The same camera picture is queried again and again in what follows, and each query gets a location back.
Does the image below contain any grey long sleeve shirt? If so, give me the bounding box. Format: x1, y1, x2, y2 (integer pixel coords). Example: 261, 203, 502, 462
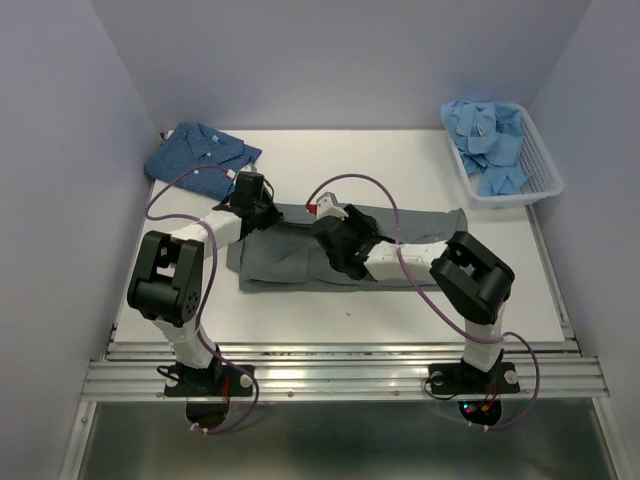
226, 204, 467, 293

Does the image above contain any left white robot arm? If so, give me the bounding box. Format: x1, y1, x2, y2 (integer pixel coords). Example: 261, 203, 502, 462
127, 170, 281, 396

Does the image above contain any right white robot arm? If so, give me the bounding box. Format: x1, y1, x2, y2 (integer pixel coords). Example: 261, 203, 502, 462
307, 196, 515, 390

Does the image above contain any blue checked folded shirt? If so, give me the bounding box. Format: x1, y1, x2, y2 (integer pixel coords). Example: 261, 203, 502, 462
144, 123, 262, 200

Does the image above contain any light blue shirt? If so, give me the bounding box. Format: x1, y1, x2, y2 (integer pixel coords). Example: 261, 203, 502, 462
440, 100, 528, 197

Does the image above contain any white plastic laundry basket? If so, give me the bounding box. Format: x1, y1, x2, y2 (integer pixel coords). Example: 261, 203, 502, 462
445, 104, 564, 210

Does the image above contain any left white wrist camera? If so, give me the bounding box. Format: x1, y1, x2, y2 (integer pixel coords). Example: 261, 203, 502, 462
226, 163, 258, 180

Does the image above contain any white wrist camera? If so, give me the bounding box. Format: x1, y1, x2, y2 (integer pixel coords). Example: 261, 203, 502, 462
306, 192, 348, 221
226, 163, 258, 180

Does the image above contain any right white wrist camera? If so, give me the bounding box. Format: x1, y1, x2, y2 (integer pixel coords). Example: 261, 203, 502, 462
306, 192, 348, 221

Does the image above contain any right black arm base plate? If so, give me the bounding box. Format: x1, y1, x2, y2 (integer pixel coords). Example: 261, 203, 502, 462
423, 361, 521, 398

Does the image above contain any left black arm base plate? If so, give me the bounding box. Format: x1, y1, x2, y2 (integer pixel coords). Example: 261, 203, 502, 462
156, 360, 255, 398

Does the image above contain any aluminium front rail frame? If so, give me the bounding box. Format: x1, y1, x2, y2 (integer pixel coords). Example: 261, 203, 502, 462
57, 279, 626, 480

